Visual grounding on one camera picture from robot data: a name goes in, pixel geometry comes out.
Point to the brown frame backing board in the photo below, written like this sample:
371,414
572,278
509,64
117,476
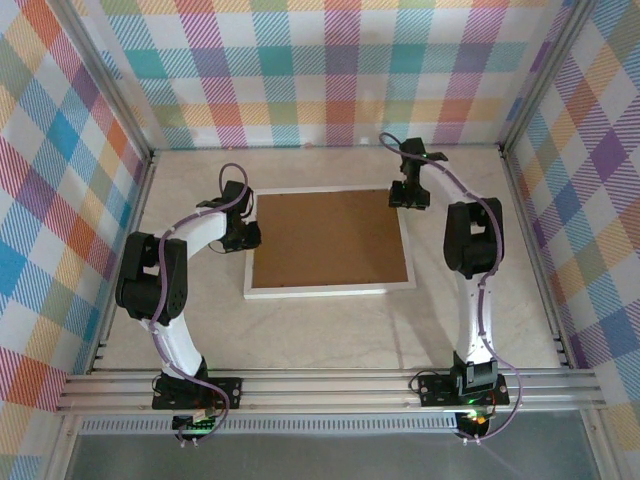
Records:
325,240

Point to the white picture frame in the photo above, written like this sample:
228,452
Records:
325,291

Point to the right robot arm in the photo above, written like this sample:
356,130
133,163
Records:
475,320

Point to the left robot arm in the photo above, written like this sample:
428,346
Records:
200,232

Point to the colourful plaid backdrop panel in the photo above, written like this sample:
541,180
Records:
600,175
275,60
40,175

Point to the aluminium side rail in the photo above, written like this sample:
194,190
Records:
134,210
530,240

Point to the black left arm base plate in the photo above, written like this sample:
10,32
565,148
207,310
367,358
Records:
230,395

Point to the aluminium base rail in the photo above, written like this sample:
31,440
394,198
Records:
325,392

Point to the aluminium corner post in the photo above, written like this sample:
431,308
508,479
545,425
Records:
546,75
106,75

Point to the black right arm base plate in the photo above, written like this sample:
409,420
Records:
435,390

